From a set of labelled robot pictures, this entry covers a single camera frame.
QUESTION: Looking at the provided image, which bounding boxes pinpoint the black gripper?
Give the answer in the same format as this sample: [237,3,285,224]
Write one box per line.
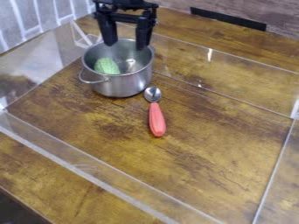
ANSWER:
[93,0,159,50]

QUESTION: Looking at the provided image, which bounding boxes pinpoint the green knitted vegetable toy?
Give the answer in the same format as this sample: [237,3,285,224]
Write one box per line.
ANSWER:
[94,58,121,75]

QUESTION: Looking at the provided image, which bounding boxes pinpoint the silver metal pot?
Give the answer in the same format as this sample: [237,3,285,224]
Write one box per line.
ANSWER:
[79,38,155,98]

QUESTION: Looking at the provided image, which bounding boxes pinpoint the black strip on table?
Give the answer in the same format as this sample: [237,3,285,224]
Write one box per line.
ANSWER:
[191,7,267,32]

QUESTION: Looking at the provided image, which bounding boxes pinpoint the clear acrylic barrier walls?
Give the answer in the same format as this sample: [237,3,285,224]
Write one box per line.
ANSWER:
[0,24,299,224]

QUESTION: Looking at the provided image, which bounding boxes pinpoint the red-handled metal spoon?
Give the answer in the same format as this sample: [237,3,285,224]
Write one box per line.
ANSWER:
[145,86,166,137]

